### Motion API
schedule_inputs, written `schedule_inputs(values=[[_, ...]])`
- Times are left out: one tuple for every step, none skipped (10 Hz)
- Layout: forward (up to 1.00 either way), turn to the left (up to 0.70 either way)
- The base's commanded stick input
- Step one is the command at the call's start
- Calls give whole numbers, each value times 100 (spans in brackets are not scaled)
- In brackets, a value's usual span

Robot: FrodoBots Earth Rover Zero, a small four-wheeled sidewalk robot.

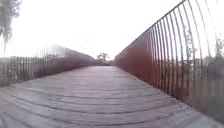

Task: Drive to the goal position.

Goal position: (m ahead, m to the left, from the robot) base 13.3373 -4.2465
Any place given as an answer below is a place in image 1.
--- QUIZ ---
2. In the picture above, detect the wooden plank bridge deck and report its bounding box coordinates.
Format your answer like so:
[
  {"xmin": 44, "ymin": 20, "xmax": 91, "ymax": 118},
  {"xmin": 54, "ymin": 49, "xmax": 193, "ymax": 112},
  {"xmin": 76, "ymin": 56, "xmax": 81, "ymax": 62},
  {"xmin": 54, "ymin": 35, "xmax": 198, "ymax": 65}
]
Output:
[{"xmin": 0, "ymin": 65, "xmax": 224, "ymax": 128}]

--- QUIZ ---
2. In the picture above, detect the rusty red metal railing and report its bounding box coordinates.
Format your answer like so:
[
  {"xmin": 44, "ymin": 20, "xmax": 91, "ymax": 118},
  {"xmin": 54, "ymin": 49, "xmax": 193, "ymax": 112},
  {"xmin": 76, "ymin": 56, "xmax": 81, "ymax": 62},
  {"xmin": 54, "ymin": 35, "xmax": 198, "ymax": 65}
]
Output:
[
  {"xmin": 112, "ymin": 0, "xmax": 224, "ymax": 125},
  {"xmin": 0, "ymin": 44, "xmax": 111, "ymax": 88}
]

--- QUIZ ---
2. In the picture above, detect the tree with hanging branches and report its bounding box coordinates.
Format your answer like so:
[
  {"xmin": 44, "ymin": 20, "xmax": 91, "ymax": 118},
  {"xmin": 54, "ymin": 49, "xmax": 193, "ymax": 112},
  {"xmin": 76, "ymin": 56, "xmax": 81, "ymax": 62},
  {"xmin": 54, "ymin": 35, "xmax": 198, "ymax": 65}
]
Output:
[{"xmin": 0, "ymin": 0, "xmax": 23, "ymax": 51}]

